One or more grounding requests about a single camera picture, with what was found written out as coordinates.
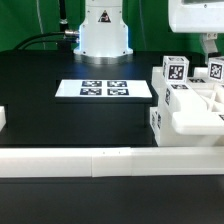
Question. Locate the white fence wall rail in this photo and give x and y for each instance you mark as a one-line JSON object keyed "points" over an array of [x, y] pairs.
{"points": [[110, 162]]}

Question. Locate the white chair back frame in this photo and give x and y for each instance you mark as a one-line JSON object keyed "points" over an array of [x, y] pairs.
{"points": [[189, 108]]}

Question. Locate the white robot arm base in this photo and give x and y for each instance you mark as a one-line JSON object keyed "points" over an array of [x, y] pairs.
{"points": [[103, 35]]}

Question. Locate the white fence left rail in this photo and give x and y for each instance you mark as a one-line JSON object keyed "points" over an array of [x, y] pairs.
{"points": [[2, 117]]}

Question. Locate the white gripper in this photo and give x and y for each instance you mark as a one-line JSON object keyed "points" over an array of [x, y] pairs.
{"points": [[198, 16]]}

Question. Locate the white base tag plate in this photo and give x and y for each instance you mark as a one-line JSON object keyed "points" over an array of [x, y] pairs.
{"points": [[77, 88]]}

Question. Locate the small tagged cube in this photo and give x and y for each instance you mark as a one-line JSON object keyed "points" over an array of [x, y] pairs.
{"points": [[216, 68]]}

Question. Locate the white chair seat panel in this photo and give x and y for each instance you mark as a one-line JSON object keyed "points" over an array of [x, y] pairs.
{"points": [[183, 138]]}

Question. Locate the white tagged cube part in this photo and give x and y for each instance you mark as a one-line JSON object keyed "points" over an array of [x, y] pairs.
{"points": [[175, 68]]}

